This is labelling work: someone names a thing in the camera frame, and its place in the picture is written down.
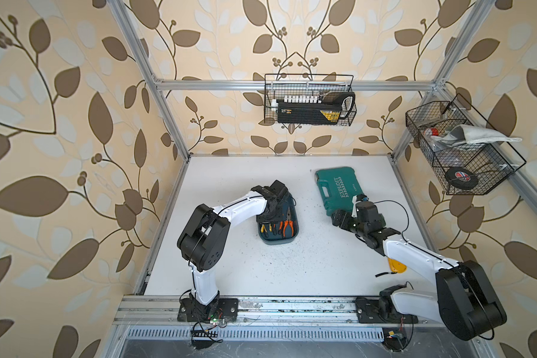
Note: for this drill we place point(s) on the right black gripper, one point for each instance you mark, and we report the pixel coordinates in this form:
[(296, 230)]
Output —
[(344, 223)]

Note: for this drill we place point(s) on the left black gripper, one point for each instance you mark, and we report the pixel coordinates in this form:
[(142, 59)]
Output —
[(280, 204)]

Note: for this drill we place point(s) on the orange combination pliers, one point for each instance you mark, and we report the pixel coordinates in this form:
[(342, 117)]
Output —
[(287, 226)]

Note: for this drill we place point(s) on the yellow combination pliers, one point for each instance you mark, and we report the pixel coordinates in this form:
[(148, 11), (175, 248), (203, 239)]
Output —
[(265, 230)]

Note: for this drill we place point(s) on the dark teal storage tray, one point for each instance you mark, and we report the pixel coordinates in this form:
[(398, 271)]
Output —
[(273, 240)]

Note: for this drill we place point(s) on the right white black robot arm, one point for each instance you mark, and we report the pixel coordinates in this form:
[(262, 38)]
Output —
[(464, 299)]

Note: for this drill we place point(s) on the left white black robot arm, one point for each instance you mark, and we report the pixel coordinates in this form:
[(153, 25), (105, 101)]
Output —
[(203, 239)]

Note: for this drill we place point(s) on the black yellow tool box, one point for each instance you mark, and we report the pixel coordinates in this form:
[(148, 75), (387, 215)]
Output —
[(308, 114)]

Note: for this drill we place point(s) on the yellow tape measure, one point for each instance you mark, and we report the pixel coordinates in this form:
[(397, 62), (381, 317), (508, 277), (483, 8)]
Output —
[(395, 267)]

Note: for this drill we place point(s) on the green plastic tool case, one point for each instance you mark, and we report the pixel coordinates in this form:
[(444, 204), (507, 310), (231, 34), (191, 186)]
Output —
[(339, 189)]

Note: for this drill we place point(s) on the grey cloth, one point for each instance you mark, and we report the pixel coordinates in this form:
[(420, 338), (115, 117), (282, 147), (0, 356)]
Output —
[(472, 137)]

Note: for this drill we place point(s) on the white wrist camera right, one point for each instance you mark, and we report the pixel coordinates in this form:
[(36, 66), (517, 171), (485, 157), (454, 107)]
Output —
[(355, 201)]

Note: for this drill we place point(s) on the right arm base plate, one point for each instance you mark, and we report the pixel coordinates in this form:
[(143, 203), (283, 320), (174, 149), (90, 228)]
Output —
[(381, 310)]

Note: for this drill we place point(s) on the back black wire basket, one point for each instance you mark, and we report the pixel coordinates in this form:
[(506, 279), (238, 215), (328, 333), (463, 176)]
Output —
[(309, 88)]

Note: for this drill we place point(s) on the black wire basket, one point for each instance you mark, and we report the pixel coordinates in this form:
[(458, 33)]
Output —
[(468, 154), (309, 88)]

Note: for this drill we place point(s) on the right black wire basket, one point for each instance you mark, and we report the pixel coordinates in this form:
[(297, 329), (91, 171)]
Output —
[(468, 154)]

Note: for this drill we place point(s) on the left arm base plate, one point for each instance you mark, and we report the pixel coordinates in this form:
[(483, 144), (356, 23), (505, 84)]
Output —
[(224, 310)]

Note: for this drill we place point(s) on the aluminium front rail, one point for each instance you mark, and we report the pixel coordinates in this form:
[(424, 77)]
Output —
[(288, 311)]

